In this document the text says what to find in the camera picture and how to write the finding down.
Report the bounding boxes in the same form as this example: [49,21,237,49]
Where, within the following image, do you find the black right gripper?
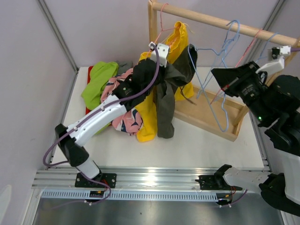
[210,60,271,124]

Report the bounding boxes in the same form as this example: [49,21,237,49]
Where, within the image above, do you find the blue hanger of grey shorts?
[255,32,279,63]

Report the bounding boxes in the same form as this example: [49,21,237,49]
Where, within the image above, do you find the dark olive shorts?
[156,44,198,139]

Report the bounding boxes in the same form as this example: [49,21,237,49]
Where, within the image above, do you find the blue hanger of olive shorts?
[192,45,229,133]

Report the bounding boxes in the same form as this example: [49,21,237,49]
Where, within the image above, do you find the pink hanger of green shorts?
[210,28,263,105]

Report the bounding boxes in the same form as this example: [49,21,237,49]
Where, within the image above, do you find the pink hanger of yellow shorts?
[148,0,174,44]

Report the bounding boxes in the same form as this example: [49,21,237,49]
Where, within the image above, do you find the yellow shorts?
[136,21,198,143]

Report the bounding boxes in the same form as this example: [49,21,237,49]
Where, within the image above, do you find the grey shorts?
[116,60,133,75]

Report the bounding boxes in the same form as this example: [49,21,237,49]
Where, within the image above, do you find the pink patterned shorts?
[100,68,144,136]

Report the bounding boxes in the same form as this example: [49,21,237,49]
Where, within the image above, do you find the lime green shorts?
[81,61,118,110]

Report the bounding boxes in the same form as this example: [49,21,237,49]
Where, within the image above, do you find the blue hanger of patterned shorts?
[196,20,240,98]

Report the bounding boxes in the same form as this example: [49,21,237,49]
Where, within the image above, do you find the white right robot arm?
[211,62,300,216]

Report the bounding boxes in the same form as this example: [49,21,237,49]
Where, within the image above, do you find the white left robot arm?
[55,59,168,188]

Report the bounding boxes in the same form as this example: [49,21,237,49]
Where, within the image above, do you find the wooden clothes rack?
[148,0,300,142]

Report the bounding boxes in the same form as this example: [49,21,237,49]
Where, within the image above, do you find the red plastic tray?
[84,66,94,114]

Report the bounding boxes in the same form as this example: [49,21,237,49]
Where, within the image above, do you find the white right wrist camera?
[256,45,291,75]

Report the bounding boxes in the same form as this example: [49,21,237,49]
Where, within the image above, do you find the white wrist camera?
[149,42,170,67]
[256,45,291,75]

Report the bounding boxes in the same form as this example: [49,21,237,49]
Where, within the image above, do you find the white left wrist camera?
[149,42,170,67]

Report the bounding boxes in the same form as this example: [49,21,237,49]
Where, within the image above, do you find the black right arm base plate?
[195,175,242,191]

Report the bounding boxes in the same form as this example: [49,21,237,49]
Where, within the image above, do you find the aluminium mounting rail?
[30,165,272,194]

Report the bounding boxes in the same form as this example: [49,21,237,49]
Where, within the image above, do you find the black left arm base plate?
[75,173,117,188]

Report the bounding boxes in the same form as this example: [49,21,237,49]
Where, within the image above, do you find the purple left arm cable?
[43,44,161,203]

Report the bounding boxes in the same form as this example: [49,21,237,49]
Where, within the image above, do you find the grey aluminium frame post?
[36,0,78,72]

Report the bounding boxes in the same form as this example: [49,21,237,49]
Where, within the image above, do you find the grey slotted cable duct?
[41,189,218,202]

